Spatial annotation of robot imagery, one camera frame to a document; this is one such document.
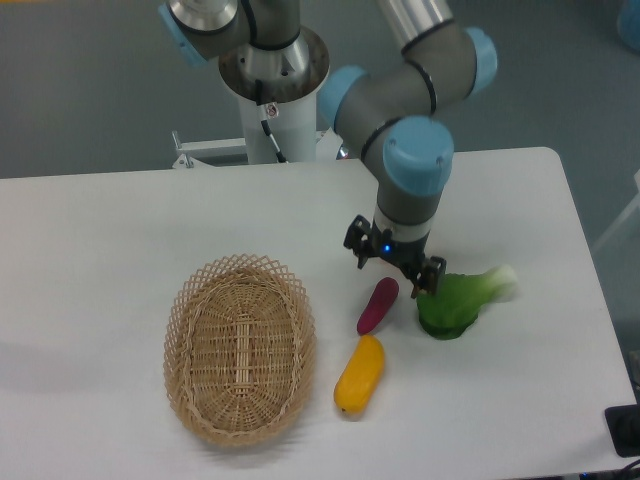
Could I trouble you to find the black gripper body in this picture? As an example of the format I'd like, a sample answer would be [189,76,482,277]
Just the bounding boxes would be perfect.
[371,227,429,273]

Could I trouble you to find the woven wicker basket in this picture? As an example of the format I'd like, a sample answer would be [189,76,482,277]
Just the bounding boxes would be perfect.
[163,254,316,448]

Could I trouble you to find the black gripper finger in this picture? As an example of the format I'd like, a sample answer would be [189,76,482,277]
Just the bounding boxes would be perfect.
[400,256,446,299]
[343,215,380,269]

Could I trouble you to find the black device at table edge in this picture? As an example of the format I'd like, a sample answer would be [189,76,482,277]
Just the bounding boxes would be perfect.
[604,405,639,458]

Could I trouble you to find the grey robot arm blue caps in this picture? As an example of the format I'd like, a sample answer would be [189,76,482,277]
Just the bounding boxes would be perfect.
[159,1,497,294]

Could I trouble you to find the black cable on pedestal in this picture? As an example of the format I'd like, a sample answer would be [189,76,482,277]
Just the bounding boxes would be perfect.
[254,79,288,164]

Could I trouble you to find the purple sweet potato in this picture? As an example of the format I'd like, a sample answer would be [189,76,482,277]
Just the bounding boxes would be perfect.
[356,277,399,335]

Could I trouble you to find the light blue object top right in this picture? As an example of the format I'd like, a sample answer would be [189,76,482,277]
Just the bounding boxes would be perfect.
[617,0,640,51]

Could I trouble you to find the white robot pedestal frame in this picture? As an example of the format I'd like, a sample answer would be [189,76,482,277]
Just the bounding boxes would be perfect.
[172,93,350,169]

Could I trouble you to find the green bok choy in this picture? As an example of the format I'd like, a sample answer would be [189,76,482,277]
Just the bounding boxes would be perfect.
[416,265,518,340]

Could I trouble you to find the yellow mango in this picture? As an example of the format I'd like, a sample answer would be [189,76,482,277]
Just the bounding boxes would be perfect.
[334,335,385,415]

